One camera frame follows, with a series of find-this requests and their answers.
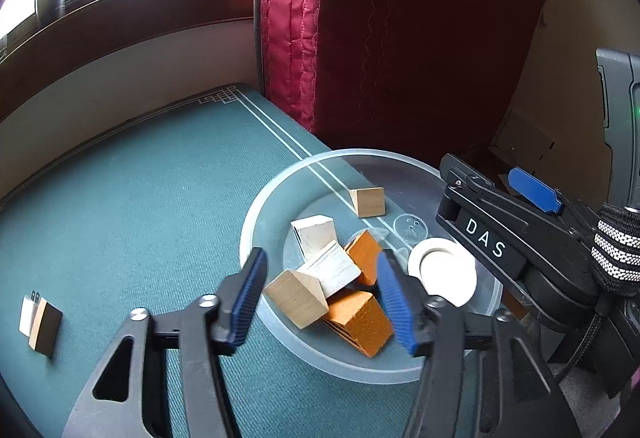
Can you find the white wall charger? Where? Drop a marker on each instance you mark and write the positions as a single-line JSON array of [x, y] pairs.
[[26, 318]]

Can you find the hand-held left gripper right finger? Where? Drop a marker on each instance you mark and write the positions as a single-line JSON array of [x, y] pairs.
[[395, 303]]

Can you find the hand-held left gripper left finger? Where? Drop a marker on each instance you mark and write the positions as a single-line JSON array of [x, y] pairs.
[[247, 298]]

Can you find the small tan wooden cube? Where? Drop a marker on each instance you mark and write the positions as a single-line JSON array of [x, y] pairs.
[[367, 203]]

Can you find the orange striped triangular block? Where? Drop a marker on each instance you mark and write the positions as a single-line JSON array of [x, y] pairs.
[[360, 320]]

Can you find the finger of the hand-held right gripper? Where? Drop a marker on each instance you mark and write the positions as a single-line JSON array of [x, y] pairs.
[[532, 190], [480, 233]]

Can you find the clear plastic bowl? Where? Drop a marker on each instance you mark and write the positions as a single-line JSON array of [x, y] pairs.
[[280, 198]]

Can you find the small orange wooden block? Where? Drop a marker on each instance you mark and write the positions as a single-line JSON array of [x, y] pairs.
[[367, 255]]

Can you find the red quilted curtain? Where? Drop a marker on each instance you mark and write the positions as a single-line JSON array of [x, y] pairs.
[[400, 43]]

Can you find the white striped triangular block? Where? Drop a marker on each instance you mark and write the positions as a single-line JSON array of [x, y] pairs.
[[332, 268]]

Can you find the long tan wooden block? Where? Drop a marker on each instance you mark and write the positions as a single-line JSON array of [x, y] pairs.
[[45, 330]]

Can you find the brown cardboard box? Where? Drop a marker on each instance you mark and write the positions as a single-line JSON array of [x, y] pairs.
[[525, 143]]

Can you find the pale wooden wedge block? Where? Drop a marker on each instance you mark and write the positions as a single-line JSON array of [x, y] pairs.
[[312, 233]]

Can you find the chunky tan wooden block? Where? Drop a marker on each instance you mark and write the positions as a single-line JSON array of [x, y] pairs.
[[292, 298]]

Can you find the white round disc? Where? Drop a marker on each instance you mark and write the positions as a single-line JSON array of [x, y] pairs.
[[440, 268]]

